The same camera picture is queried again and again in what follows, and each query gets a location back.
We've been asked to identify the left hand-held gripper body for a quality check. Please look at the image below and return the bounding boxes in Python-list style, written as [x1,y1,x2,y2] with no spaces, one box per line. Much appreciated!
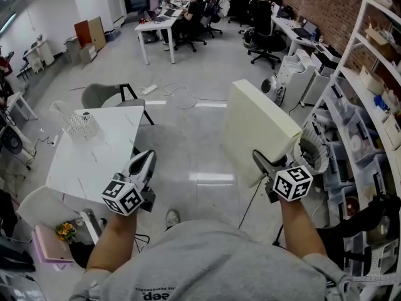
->
[101,167,157,217]

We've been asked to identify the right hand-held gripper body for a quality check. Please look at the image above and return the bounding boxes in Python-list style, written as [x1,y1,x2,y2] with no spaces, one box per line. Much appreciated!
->
[262,164,314,204]

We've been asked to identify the pale yellow cardboard box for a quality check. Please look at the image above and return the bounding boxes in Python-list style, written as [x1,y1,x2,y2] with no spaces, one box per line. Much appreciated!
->
[221,79,303,189]

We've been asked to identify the clear plastic tray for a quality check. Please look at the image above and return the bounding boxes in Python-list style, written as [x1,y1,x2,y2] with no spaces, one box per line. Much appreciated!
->
[49,100,101,141]

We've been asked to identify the person's right forearm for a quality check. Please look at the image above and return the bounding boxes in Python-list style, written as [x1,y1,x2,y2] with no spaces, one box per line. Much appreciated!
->
[277,198,329,260]

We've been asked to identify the person's left forearm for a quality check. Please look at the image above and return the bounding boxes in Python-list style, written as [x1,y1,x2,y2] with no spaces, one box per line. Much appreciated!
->
[85,210,138,274]

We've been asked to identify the white marble table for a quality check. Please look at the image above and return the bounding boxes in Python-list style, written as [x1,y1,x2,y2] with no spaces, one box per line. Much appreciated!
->
[45,105,147,205]

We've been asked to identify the white pleated bucket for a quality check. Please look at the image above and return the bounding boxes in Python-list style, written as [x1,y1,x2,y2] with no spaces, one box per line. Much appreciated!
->
[293,128,330,174]

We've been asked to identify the person's grey shoe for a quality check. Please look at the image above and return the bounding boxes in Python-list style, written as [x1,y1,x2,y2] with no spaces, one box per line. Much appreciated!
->
[165,208,181,228]

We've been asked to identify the orange flowers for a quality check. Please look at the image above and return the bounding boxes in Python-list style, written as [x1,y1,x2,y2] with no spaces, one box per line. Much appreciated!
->
[55,222,77,241]

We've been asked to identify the round white device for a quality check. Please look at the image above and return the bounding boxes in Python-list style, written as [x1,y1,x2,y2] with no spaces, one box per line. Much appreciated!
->
[261,73,286,103]

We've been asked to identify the grey upholstered chair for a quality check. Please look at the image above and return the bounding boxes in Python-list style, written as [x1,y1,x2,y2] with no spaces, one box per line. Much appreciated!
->
[81,83,155,127]

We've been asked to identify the white chair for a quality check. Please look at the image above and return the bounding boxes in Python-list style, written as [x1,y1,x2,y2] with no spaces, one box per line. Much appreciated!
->
[17,185,104,246]

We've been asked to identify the white plastic cabinet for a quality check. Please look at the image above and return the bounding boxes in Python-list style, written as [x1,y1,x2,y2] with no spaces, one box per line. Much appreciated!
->
[278,53,316,106]

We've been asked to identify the person's grey sweatshirt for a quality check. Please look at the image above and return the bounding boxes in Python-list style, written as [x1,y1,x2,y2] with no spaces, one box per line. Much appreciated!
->
[70,219,361,301]

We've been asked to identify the white shelving unit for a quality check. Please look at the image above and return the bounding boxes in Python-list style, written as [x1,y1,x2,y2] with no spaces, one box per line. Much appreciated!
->
[308,0,401,301]

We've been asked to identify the black office chair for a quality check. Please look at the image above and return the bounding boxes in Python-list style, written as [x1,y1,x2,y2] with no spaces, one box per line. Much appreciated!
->
[247,29,288,70]
[174,0,209,53]

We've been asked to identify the black round fan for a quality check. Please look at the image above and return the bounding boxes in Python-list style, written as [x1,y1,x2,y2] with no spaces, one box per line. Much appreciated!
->
[0,125,24,156]

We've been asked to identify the small drawer cabinet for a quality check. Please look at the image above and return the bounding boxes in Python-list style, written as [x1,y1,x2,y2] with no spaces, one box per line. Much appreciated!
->
[78,44,98,65]

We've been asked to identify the small white table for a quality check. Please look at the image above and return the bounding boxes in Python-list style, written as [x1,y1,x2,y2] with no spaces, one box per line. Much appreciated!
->
[6,92,38,122]

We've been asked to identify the long white office desk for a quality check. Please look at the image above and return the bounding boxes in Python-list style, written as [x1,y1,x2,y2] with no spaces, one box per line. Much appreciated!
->
[271,14,323,56]

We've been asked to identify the light wooden board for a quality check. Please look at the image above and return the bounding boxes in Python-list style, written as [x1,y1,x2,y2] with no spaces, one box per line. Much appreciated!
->
[87,16,107,52]

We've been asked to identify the red-brown wooden board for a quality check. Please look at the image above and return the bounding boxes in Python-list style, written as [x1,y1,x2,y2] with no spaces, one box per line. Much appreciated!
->
[74,19,93,48]

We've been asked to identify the small white desk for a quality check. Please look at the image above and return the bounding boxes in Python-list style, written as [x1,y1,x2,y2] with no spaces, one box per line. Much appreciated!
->
[23,39,56,71]

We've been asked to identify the office chair with jackets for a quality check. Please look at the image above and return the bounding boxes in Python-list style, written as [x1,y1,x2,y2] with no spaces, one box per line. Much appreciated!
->
[205,0,231,39]

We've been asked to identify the white floor cable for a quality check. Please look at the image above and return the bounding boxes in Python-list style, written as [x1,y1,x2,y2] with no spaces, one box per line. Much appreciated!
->
[156,83,228,110]

